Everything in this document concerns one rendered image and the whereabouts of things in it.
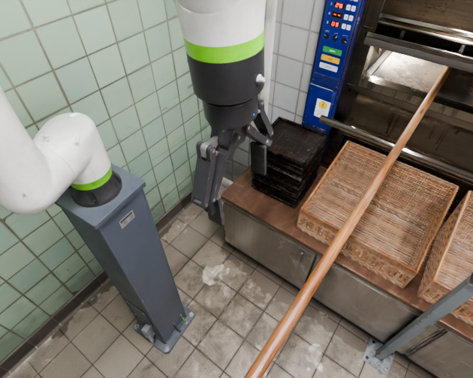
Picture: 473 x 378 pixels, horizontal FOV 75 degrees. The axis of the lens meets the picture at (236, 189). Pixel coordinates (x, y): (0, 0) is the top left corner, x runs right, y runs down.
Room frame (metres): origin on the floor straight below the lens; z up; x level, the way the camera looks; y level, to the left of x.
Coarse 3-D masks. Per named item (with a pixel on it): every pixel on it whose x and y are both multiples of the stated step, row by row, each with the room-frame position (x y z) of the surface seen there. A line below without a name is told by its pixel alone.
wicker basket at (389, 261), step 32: (352, 160) 1.22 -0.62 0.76; (320, 192) 1.09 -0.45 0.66; (352, 192) 1.14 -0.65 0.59; (384, 192) 1.07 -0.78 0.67; (416, 192) 1.01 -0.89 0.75; (320, 224) 0.85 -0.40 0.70; (384, 224) 0.93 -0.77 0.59; (416, 224) 0.92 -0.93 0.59; (352, 256) 0.73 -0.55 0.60; (384, 256) 0.66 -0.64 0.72; (416, 256) 0.71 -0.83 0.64
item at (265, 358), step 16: (432, 96) 1.14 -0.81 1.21; (416, 112) 1.03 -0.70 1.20; (400, 144) 0.83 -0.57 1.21; (384, 160) 0.76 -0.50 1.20; (384, 176) 0.68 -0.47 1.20; (368, 192) 0.61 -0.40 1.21; (352, 224) 0.50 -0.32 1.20; (336, 240) 0.45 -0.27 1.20; (320, 272) 0.35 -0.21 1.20; (304, 288) 0.31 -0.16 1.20; (304, 304) 0.27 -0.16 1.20; (288, 320) 0.24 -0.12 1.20; (272, 336) 0.21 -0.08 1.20; (272, 352) 0.17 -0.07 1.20; (256, 368) 0.14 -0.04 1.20
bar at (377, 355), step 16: (336, 128) 1.00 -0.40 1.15; (352, 128) 0.97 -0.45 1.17; (384, 144) 0.88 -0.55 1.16; (432, 160) 0.79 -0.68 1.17; (464, 176) 0.72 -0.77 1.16; (464, 288) 0.44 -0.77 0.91; (448, 304) 0.43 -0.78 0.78; (416, 320) 0.46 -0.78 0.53; (432, 320) 0.43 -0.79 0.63; (400, 336) 0.44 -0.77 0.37; (416, 336) 0.42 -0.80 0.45; (368, 352) 0.46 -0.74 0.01; (384, 352) 0.43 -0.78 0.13; (384, 368) 0.38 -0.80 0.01
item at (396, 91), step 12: (360, 84) 1.32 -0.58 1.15; (372, 84) 1.29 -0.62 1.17; (384, 84) 1.28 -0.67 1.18; (396, 84) 1.28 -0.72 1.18; (396, 96) 1.22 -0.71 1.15; (408, 96) 1.20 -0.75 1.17; (420, 96) 1.18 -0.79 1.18; (432, 108) 1.13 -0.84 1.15; (444, 108) 1.11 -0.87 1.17; (456, 108) 1.09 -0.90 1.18; (468, 108) 1.09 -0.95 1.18; (468, 120) 1.05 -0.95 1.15
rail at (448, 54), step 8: (368, 32) 1.21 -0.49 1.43; (376, 32) 1.21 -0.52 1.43; (384, 40) 1.17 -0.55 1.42; (392, 40) 1.15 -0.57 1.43; (400, 40) 1.14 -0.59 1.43; (408, 40) 1.13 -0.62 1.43; (416, 48) 1.10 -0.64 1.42; (424, 48) 1.09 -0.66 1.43; (432, 48) 1.07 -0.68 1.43; (448, 56) 1.04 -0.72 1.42; (456, 56) 1.03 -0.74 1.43; (464, 56) 1.01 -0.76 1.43; (472, 56) 1.01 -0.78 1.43
